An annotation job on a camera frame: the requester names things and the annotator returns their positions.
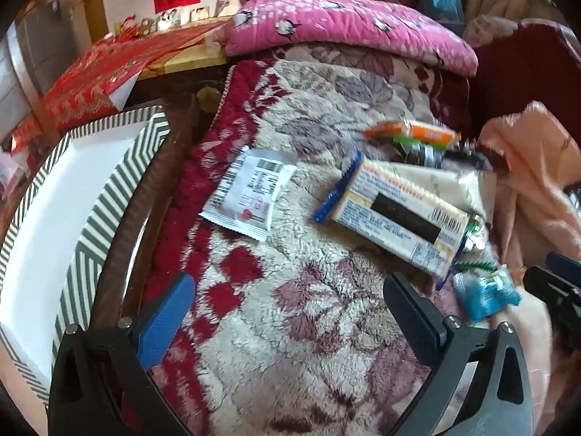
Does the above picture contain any grey refrigerator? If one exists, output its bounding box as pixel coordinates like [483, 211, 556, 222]
[9, 0, 78, 96]

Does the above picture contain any light blue candy packet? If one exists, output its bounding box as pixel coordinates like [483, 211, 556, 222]
[452, 267, 523, 323]

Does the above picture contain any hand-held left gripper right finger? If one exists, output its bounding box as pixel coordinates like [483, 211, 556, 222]
[382, 271, 534, 436]

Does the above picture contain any orange snack packet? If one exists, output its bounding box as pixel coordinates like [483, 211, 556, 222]
[364, 119, 461, 150]

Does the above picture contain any white snack packet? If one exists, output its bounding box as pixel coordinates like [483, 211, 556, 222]
[201, 145, 298, 242]

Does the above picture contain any round brass knob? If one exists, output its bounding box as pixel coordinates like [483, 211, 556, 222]
[197, 86, 223, 112]

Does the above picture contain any pale plastic bag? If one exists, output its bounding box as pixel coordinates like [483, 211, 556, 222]
[431, 166, 499, 223]

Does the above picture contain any large wedding photo frame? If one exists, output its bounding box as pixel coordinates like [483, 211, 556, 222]
[217, 0, 248, 18]

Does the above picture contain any wooden side table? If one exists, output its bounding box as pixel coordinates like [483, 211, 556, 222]
[136, 43, 232, 96]

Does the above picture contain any red gold patterned cloth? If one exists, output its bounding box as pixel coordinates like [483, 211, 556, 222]
[34, 22, 228, 130]

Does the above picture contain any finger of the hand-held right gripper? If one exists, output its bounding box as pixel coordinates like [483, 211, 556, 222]
[523, 265, 581, 355]
[546, 251, 581, 279]

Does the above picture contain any silver snack packet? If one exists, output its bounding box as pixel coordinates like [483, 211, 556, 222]
[400, 143, 444, 169]

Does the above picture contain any yellow cracker packet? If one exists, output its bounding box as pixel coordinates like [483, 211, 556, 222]
[313, 150, 473, 278]

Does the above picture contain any medium photo frame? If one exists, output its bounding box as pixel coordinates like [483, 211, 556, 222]
[157, 9, 182, 30]

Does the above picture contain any dark red blanket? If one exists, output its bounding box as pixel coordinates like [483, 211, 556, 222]
[467, 23, 581, 146]

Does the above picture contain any green white striped box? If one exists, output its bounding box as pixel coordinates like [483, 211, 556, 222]
[0, 105, 172, 407]

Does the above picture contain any peach blanket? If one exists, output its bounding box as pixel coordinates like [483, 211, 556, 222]
[472, 100, 581, 419]

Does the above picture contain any floral fleece blanket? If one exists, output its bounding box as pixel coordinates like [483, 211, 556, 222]
[150, 48, 545, 436]

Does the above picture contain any teal cloth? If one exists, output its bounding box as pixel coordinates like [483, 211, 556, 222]
[420, 0, 464, 23]

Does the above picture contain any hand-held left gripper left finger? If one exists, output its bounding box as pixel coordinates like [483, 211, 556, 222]
[48, 272, 196, 436]

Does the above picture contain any pink penguin quilt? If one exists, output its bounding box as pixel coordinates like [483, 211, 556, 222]
[224, 0, 479, 76]

